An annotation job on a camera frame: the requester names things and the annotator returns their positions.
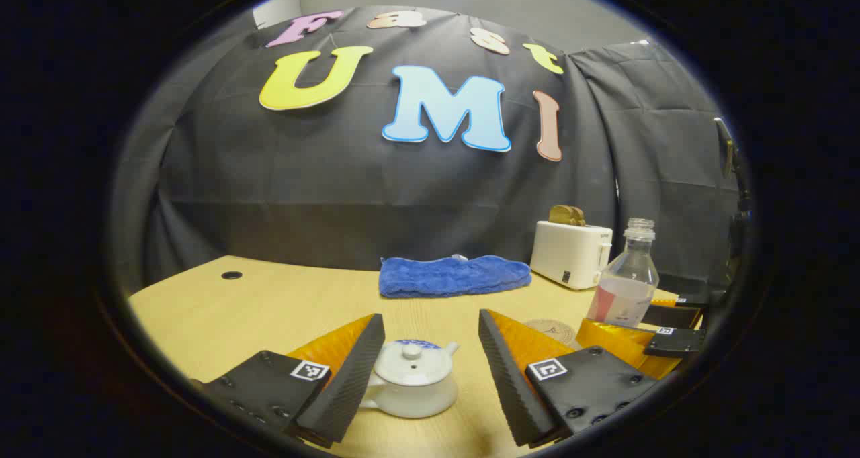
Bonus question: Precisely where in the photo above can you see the white toaster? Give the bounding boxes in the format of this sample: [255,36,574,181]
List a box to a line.
[529,220,613,291]

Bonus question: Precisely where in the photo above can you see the round beige coaster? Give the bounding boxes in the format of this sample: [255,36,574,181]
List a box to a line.
[524,318,583,350]

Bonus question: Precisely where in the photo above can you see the clear water bottle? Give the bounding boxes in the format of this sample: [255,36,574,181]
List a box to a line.
[587,218,660,330]

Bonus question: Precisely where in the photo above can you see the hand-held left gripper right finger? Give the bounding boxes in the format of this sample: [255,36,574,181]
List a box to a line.
[478,308,659,449]

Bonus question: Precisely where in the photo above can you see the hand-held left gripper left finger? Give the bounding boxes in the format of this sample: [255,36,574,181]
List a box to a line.
[191,314,386,449]

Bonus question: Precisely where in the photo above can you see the brown toast slices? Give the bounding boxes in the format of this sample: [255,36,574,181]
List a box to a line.
[549,205,587,227]

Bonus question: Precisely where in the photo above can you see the blue towel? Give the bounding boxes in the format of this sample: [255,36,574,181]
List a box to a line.
[378,254,532,299]

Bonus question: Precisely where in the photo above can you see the black backdrop cloth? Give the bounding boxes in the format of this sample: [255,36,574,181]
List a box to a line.
[111,5,746,291]

